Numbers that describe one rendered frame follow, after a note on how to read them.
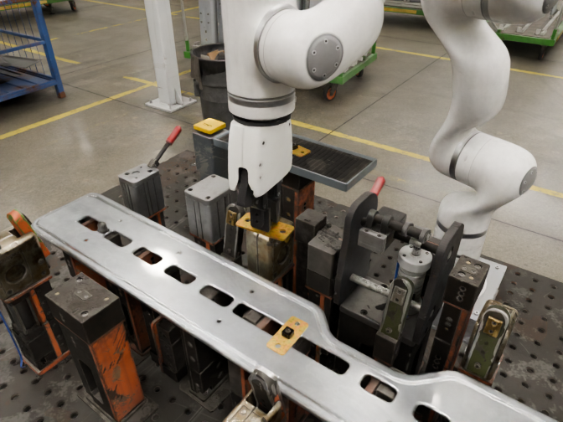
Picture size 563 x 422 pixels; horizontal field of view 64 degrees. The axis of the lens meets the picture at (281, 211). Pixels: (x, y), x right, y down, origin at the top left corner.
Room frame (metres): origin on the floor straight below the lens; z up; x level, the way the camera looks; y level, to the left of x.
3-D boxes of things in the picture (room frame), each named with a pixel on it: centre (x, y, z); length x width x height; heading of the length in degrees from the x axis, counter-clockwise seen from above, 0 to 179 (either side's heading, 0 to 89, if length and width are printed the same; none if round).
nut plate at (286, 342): (0.54, -0.01, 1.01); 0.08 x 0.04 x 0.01; 145
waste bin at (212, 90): (3.48, 0.44, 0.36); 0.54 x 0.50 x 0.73; 145
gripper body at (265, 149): (0.55, 0.02, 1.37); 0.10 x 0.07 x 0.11; 151
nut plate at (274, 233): (0.55, 0.02, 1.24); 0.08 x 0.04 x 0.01; 61
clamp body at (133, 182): (1.03, 0.37, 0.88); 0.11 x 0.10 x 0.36; 144
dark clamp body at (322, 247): (0.72, -0.10, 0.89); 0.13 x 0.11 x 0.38; 144
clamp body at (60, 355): (0.74, 0.57, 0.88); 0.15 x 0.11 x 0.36; 144
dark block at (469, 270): (0.58, -0.32, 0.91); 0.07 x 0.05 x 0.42; 144
